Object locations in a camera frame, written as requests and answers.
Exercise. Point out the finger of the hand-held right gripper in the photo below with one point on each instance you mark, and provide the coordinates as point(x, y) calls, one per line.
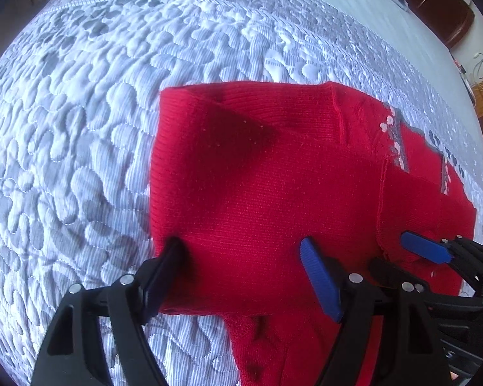
point(386, 271)
point(424, 246)

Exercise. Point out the red knit sweater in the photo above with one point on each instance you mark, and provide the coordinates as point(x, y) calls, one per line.
point(245, 189)

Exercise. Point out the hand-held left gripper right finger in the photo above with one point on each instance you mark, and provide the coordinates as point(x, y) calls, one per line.
point(320, 277)

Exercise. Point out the light blue bed sheet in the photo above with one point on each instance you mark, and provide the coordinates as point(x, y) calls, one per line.
point(326, 4)

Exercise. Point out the grey quilted bedspread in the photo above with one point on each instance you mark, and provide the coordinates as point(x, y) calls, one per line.
point(84, 108)

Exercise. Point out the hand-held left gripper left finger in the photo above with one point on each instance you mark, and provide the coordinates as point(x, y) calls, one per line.
point(161, 273)

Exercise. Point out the wooden headboard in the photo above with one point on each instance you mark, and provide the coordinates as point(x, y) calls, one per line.
point(438, 4)

